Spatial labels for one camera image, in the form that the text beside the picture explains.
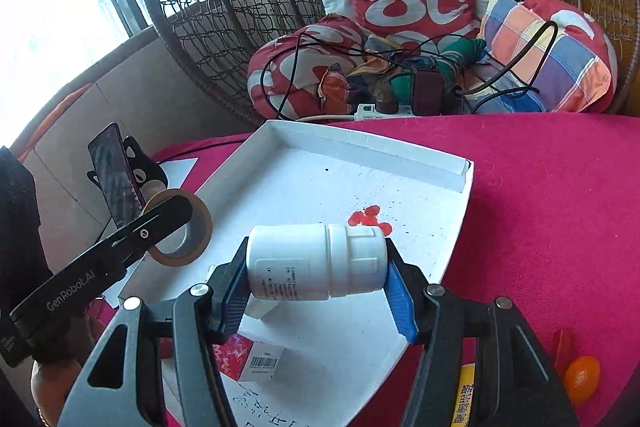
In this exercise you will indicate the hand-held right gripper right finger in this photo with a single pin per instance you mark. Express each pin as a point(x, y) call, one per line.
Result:
point(402, 307)

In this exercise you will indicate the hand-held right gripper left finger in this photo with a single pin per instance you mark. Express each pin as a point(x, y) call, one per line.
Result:
point(232, 302)

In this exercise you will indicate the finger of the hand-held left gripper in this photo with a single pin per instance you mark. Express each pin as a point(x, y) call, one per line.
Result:
point(160, 224)

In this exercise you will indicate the red and white small box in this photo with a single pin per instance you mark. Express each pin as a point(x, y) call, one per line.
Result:
point(250, 357)

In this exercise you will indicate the white plastic bottle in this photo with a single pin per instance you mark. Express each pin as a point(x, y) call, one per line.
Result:
point(310, 257)

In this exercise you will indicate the yellow cylindrical tube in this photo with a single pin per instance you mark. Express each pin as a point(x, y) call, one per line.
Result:
point(462, 397)

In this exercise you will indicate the white shallow cardboard tray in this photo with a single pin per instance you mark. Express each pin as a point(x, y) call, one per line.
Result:
point(325, 177)

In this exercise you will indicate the orange tangerine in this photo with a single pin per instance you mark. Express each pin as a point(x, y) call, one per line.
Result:
point(582, 379)

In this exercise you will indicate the person's left hand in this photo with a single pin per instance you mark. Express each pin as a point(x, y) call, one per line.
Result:
point(47, 387)

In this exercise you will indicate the smartphone on cat stand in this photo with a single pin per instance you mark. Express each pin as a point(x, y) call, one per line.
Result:
point(147, 172)

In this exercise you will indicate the white paper sheet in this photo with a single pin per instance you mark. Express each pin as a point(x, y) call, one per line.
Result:
point(177, 172)

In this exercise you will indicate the black smartphone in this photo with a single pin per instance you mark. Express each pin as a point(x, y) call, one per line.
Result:
point(115, 177)

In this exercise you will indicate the wicker hanging chair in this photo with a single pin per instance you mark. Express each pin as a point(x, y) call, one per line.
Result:
point(200, 32)

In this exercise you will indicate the white power strip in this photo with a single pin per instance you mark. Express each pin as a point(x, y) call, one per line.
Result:
point(365, 112)

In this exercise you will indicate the red patterned bolster pillow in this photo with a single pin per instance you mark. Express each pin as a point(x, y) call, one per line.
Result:
point(300, 82)

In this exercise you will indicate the brown power plug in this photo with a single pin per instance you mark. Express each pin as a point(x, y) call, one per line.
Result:
point(386, 102)

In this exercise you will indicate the dark red power adapter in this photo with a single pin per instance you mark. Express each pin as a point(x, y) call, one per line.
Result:
point(428, 92)

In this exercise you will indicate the glass window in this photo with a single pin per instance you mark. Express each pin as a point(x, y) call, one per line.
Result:
point(50, 7)

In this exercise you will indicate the plaid pillow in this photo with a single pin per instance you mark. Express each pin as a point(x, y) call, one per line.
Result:
point(550, 72)

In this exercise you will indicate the square red patterned pillow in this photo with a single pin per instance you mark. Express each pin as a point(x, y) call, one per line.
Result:
point(415, 7)

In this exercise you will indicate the round red patterned pillow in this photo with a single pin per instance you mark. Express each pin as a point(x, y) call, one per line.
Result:
point(595, 32)

